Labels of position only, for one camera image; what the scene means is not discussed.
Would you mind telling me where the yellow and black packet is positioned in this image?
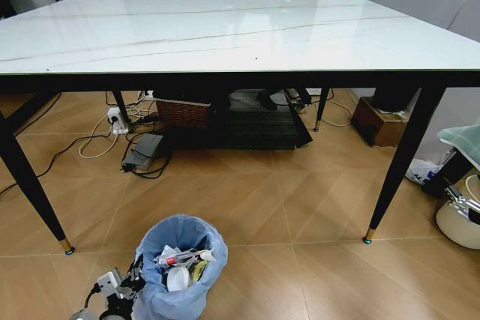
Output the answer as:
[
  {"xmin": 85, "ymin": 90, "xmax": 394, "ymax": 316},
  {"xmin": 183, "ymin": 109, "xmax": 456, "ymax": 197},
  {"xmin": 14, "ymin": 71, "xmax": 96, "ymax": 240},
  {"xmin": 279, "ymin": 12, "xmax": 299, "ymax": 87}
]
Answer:
[{"xmin": 188, "ymin": 261, "xmax": 208, "ymax": 284}]

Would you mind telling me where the brown wooden box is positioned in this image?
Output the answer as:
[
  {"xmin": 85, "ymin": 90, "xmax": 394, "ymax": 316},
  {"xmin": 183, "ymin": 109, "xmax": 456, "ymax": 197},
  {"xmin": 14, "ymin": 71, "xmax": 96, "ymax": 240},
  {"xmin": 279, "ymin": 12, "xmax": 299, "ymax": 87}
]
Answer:
[{"xmin": 349, "ymin": 96, "xmax": 410, "ymax": 148}]

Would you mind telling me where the trash bin with blue bag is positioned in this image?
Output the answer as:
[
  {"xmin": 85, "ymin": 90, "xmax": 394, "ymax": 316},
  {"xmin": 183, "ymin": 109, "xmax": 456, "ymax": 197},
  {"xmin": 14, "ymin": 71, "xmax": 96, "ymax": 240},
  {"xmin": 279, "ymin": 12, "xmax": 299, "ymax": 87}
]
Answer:
[{"xmin": 132, "ymin": 214, "xmax": 230, "ymax": 320}]

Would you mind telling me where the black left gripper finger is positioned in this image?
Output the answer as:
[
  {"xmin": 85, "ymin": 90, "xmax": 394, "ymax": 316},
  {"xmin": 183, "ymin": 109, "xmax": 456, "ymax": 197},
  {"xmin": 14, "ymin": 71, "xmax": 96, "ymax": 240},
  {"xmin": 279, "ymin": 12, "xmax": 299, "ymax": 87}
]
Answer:
[{"xmin": 129, "ymin": 253, "xmax": 146, "ymax": 280}]

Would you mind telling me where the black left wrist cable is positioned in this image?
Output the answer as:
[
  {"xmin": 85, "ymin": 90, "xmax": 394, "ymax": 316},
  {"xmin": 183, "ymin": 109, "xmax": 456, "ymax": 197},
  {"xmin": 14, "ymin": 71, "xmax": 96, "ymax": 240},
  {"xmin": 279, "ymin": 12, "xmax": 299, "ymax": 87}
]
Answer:
[{"xmin": 84, "ymin": 283, "xmax": 103, "ymax": 312}]

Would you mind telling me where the grey power adapter box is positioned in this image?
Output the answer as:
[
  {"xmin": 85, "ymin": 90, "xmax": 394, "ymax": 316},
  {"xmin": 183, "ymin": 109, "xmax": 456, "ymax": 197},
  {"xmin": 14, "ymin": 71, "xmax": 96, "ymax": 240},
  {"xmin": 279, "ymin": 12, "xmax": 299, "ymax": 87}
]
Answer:
[{"xmin": 120, "ymin": 133, "xmax": 166, "ymax": 172}]

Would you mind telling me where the white round plastic lid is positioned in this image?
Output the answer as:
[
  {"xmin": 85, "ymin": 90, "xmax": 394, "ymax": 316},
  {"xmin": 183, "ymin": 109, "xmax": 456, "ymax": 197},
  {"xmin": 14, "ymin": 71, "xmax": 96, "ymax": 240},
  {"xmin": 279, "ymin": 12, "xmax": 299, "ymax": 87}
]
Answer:
[{"xmin": 166, "ymin": 265, "xmax": 191, "ymax": 293}]

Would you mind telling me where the brown wicker basket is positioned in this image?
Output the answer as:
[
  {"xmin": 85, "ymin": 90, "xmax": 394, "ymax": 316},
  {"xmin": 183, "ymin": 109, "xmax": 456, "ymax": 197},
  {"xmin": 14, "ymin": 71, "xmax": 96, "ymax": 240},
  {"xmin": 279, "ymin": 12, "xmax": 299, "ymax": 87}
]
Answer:
[{"xmin": 154, "ymin": 97, "xmax": 212, "ymax": 130}]

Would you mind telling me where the pale green cloth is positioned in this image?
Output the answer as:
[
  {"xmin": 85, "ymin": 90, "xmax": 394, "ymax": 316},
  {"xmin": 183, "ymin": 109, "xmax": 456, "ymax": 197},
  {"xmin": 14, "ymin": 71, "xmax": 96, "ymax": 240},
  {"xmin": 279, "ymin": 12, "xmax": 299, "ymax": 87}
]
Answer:
[{"xmin": 436, "ymin": 124, "xmax": 480, "ymax": 168}]

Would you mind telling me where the clear wrapper with red print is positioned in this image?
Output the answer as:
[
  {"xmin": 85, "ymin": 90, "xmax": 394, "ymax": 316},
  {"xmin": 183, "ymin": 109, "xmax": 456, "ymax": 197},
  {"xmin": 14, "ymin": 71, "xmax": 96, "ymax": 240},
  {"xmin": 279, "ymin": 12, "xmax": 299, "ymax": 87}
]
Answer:
[{"xmin": 157, "ymin": 251, "xmax": 212, "ymax": 265}]

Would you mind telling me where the black gold-tipped table leg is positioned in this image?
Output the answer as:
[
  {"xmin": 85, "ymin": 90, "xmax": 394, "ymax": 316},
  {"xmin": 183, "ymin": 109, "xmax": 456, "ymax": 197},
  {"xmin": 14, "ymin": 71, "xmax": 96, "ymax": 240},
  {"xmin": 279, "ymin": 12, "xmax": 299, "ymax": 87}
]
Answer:
[
  {"xmin": 361, "ymin": 87, "xmax": 448, "ymax": 246},
  {"xmin": 0, "ymin": 109, "xmax": 76, "ymax": 257},
  {"xmin": 312, "ymin": 87, "xmax": 331, "ymax": 133},
  {"xmin": 111, "ymin": 89, "xmax": 131, "ymax": 128}
]

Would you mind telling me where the crumpled white paper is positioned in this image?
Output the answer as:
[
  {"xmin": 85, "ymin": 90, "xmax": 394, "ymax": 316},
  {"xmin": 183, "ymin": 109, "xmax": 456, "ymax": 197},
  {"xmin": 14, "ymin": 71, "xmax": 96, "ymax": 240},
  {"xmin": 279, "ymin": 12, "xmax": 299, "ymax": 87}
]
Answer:
[{"xmin": 160, "ymin": 244, "xmax": 182, "ymax": 259}]

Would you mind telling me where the black ribbed platform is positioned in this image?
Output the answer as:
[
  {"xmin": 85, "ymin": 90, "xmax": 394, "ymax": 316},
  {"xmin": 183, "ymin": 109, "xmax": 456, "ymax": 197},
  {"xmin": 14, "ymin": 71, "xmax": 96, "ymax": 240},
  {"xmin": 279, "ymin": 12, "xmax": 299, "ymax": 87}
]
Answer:
[{"xmin": 166, "ymin": 88, "xmax": 314, "ymax": 151}]

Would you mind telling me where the black bin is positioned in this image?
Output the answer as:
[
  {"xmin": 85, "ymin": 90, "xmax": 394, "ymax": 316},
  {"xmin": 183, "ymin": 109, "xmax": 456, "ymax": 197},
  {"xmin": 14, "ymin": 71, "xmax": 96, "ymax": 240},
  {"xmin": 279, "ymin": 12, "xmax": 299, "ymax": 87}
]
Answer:
[{"xmin": 430, "ymin": 150, "xmax": 474, "ymax": 198}]

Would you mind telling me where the white cable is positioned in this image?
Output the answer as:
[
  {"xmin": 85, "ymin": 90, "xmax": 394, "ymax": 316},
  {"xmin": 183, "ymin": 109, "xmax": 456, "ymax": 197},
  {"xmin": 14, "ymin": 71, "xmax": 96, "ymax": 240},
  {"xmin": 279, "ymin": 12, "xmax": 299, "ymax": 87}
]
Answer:
[{"xmin": 77, "ymin": 112, "xmax": 116, "ymax": 160}]

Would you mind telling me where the white plastic bag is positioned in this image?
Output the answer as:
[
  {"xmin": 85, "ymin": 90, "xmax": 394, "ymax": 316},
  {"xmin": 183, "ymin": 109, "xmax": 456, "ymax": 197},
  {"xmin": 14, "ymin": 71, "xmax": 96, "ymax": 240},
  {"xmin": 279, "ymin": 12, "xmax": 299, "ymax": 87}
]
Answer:
[{"xmin": 406, "ymin": 157, "xmax": 444, "ymax": 187}]

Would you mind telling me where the white power strip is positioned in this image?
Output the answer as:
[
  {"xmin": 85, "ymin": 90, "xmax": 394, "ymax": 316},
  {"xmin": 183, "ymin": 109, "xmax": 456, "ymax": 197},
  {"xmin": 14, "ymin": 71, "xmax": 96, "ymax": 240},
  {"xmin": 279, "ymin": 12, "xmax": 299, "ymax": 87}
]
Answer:
[{"xmin": 106, "ymin": 106, "xmax": 131, "ymax": 137}]

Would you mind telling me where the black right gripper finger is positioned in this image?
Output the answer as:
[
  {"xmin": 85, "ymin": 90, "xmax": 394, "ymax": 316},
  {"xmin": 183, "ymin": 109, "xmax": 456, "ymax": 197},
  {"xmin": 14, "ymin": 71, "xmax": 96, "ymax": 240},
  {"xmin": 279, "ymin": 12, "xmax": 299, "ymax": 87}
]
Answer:
[
  {"xmin": 451, "ymin": 196, "xmax": 480, "ymax": 220},
  {"xmin": 444, "ymin": 184, "xmax": 467, "ymax": 201}
]

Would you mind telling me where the black table frame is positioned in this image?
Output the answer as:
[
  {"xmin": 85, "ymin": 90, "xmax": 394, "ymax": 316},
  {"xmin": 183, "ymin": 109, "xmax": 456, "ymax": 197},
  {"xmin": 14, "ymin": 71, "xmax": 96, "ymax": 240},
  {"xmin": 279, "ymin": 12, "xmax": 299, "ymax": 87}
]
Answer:
[{"xmin": 0, "ymin": 67, "xmax": 480, "ymax": 96}]

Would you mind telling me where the long black floor cable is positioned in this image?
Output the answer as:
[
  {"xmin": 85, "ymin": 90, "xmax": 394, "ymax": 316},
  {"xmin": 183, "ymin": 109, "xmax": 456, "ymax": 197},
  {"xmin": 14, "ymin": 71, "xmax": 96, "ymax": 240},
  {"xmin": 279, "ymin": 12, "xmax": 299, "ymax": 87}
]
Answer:
[{"xmin": 0, "ymin": 134, "xmax": 113, "ymax": 197}]

